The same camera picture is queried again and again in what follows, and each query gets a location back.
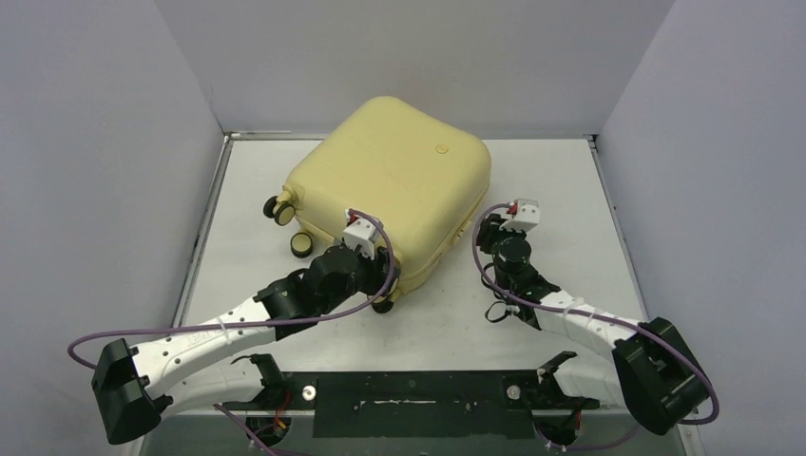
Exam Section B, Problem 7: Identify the yellow suitcase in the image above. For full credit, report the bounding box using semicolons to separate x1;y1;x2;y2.
262;96;491;314

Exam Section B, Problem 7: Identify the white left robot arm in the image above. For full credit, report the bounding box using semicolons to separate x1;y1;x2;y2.
91;245;399;445

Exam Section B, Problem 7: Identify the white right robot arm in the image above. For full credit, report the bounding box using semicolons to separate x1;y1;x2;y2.
471;204;721;435

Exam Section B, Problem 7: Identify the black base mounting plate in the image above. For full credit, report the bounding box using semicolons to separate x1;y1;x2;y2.
240;370;600;439

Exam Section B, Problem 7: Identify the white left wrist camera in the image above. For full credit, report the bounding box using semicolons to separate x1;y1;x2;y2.
341;209;379;259

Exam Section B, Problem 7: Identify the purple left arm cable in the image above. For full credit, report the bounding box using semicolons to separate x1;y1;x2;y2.
67;208;398;456

